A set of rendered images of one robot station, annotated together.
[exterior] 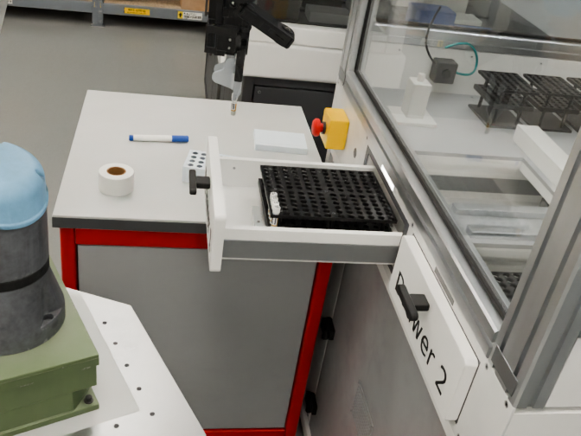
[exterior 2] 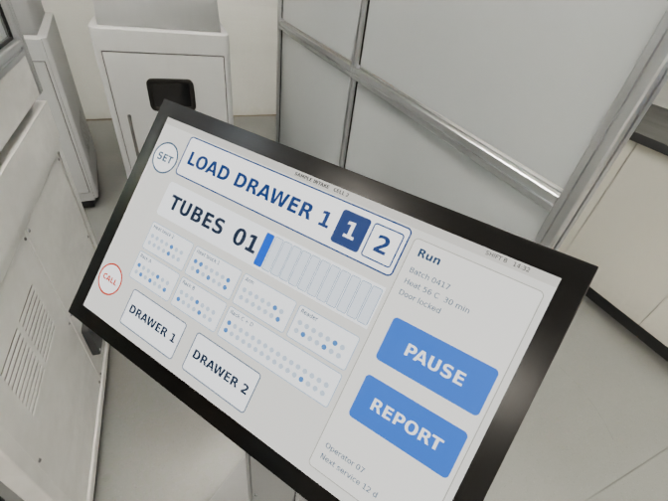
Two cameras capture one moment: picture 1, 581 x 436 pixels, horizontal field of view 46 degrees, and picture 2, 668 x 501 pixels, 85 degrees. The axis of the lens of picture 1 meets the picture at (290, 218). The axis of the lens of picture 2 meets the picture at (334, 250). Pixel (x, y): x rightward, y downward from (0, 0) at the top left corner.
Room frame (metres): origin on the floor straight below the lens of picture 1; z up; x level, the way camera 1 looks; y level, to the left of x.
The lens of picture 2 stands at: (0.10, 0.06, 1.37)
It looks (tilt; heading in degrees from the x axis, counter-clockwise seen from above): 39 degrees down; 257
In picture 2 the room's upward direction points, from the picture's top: 9 degrees clockwise
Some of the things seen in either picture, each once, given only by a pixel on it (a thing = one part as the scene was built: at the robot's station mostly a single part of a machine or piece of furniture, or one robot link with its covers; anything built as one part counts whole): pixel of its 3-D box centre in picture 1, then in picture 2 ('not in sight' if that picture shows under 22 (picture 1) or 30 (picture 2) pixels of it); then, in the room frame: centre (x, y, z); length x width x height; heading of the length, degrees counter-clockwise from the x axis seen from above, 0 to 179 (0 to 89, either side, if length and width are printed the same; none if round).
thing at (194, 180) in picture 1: (199, 182); not in sight; (1.03, 0.17, 0.91); 0.07 x 0.04 x 0.01; 13
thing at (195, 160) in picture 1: (213, 169); not in sight; (1.32, 0.18, 0.78); 0.12 x 0.08 x 0.04; 92
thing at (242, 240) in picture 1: (327, 208); not in sight; (1.09, -0.06, 0.86); 0.40 x 0.26 x 0.06; 103
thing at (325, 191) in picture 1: (322, 206); not in sight; (1.08, -0.06, 0.87); 0.22 x 0.18 x 0.06; 103
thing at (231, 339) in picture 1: (190, 278); not in sight; (1.44, 0.23, 0.38); 0.62 x 0.58 x 0.76; 13
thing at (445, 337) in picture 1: (426, 319); not in sight; (0.80, -0.22, 0.87); 0.29 x 0.02 x 0.11; 13
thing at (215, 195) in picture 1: (213, 198); not in sight; (1.04, 0.14, 0.87); 0.29 x 0.02 x 0.11; 13
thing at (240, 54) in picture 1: (239, 58); not in sight; (1.27, 0.15, 1.06); 0.05 x 0.02 x 0.09; 5
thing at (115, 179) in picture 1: (116, 179); not in sight; (1.21, 0.36, 0.78); 0.07 x 0.07 x 0.04
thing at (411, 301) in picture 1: (415, 302); not in sight; (0.79, -0.20, 0.91); 0.07 x 0.04 x 0.01; 13
